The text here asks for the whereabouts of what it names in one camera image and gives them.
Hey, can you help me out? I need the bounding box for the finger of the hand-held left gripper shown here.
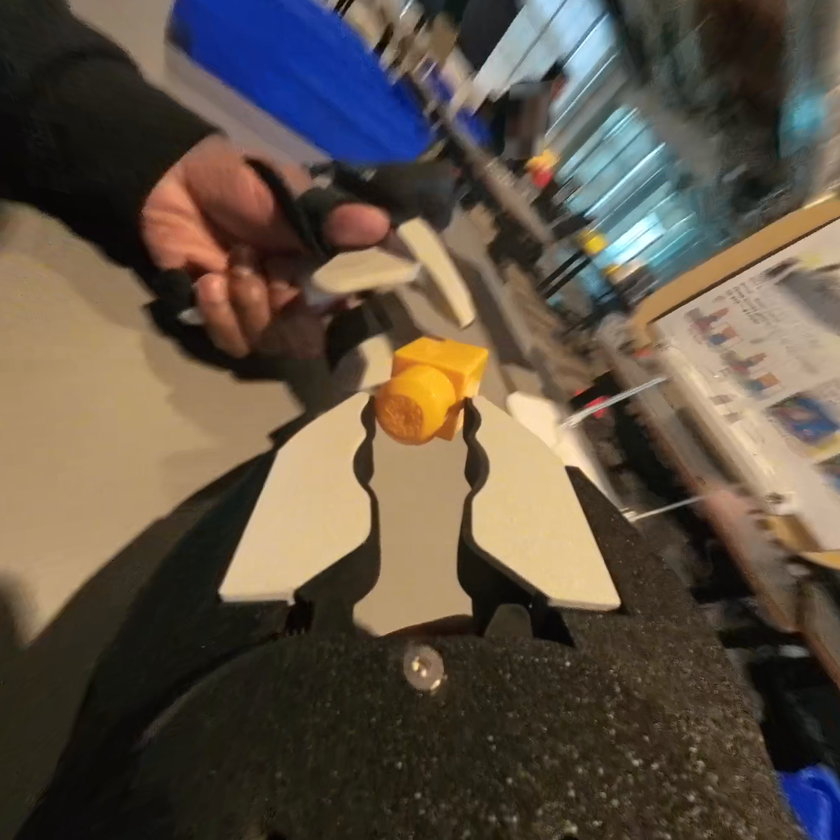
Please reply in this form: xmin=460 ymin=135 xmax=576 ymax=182
xmin=310 ymin=249 xmax=422 ymax=298
xmin=395 ymin=218 xmax=478 ymax=329

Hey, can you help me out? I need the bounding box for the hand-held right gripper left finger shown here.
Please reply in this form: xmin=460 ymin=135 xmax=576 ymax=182
xmin=218 ymin=392 xmax=383 ymax=605

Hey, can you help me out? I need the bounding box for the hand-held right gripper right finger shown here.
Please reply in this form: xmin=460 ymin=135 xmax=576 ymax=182
xmin=461 ymin=395 xmax=623 ymax=612

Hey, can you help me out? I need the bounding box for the yellow mega block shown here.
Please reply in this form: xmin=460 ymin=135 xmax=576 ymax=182
xmin=374 ymin=338 xmax=490 ymax=447

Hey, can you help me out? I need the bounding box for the blue plastic bin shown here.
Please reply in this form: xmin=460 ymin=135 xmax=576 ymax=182
xmin=165 ymin=0 xmax=494 ymax=165

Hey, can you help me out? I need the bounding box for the person's left forearm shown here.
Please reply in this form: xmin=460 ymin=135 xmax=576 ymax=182
xmin=0 ymin=0 xmax=221 ymax=270

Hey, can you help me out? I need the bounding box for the white clipboard stand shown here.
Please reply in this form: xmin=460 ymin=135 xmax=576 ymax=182
xmin=505 ymin=377 xmax=706 ymax=522

